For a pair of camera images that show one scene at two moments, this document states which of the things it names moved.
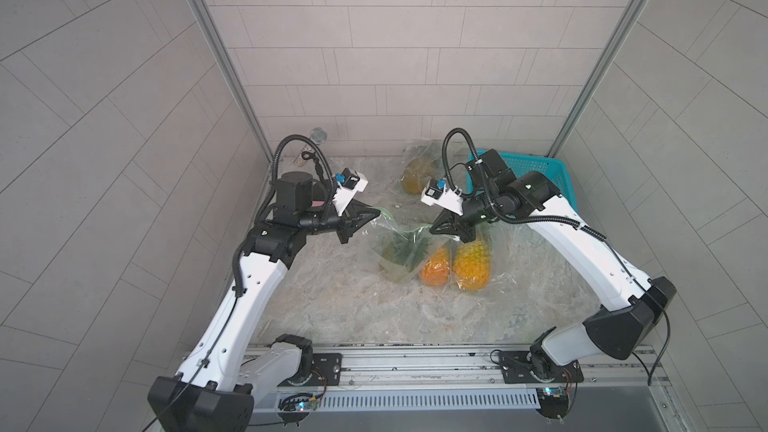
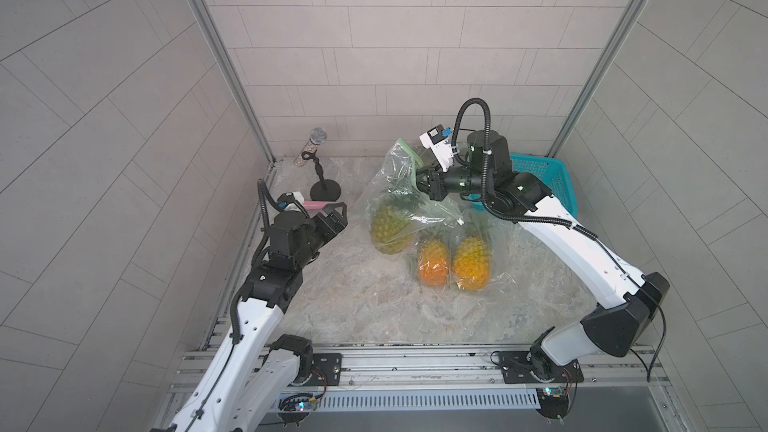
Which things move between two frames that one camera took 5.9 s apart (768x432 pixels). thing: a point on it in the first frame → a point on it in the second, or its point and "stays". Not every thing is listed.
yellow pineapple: (472, 265) stays
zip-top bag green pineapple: (401, 252) → (396, 212)
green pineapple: (405, 251) → (391, 221)
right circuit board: (552, 402) stays
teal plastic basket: (521, 163) stays
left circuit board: (296, 411) stays
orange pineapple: (435, 270) stays
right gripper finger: (445, 223) → (424, 174)
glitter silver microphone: (319, 136) stays
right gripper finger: (466, 230) → (423, 183)
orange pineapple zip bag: (435, 268) stays
